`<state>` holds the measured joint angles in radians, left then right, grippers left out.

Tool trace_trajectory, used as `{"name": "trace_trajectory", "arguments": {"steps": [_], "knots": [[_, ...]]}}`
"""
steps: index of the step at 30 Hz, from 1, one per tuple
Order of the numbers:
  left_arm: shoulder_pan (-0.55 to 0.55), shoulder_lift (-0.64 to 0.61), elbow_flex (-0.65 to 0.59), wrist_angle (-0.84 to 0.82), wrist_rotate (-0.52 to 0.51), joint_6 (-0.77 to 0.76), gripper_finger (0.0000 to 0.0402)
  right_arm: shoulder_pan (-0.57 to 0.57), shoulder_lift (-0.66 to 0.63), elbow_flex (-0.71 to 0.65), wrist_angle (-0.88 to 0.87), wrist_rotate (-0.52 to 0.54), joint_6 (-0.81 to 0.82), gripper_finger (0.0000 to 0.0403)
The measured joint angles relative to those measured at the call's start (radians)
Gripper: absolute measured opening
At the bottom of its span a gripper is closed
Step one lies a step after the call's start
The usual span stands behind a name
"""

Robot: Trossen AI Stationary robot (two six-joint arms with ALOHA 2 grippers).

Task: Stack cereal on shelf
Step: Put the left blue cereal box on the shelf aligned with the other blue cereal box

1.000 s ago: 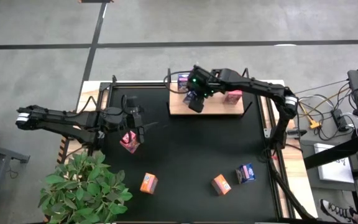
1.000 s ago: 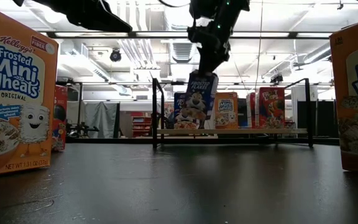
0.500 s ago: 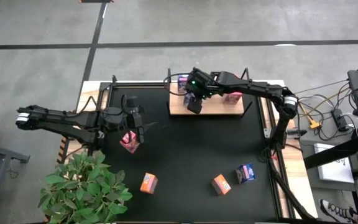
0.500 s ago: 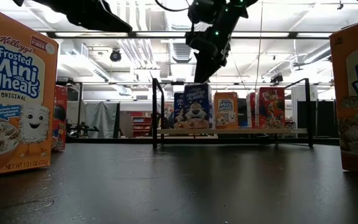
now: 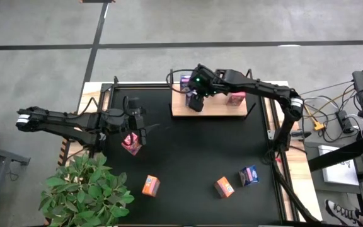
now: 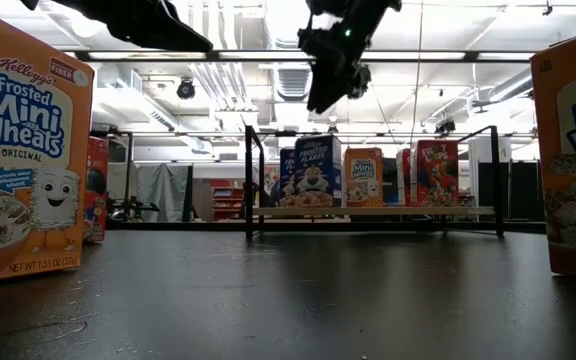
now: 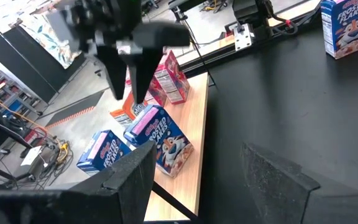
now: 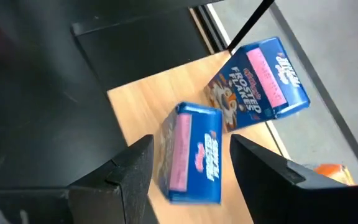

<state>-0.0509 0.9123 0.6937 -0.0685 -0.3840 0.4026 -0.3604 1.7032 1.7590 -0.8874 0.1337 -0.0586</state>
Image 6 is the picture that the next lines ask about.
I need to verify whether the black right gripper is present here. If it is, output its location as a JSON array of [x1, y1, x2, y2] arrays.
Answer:
[[307, 0, 402, 114]]

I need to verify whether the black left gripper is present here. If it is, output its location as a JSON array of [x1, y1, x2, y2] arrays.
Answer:
[[102, 0, 214, 54]]

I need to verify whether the Frosted Flakes cereal box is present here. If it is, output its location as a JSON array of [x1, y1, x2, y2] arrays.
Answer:
[[294, 133, 343, 209], [278, 147, 298, 209]]

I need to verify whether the Froot Loops cereal box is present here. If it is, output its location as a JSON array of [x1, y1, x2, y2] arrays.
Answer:
[[83, 135, 110, 245], [396, 147, 413, 208], [409, 139, 460, 208]]

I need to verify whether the black overhead light bar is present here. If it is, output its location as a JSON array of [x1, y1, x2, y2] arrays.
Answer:
[[74, 48, 534, 64]]

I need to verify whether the dark background screen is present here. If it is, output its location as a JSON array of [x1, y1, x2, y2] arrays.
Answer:
[[382, 157, 399, 207]]

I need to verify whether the black metal stand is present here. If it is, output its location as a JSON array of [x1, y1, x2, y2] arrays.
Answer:
[[90, 129, 135, 224]]

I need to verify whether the red storage rack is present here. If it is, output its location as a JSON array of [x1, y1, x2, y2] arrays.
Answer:
[[210, 178, 245, 222]]

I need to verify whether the grey hanging cloth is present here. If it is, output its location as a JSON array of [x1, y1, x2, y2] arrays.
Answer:
[[134, 162, 193, 224]]

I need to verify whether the black table mat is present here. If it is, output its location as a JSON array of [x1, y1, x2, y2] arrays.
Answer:
[[0, 229, 576, 360]]

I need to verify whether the black partition panel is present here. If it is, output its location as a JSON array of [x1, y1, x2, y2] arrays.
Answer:
[[477, 160, 545, 222]]

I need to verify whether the black overhead camera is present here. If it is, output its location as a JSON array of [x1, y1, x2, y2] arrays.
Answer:
[[350, 64, 373, 100]]

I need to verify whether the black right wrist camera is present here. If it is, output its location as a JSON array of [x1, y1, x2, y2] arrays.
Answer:
[[296, 27, 330, 60]]

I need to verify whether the round black ceiling camera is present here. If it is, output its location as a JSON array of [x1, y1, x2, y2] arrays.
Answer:
[[176, 78, 197, 101]]

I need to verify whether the wooden shelf with black frame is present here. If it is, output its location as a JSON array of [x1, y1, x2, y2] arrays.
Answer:
[[244, 124, 505, 240]]

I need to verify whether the black aluminium table frame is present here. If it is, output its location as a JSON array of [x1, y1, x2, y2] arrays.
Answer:
[[105, 218, 547, 235]]

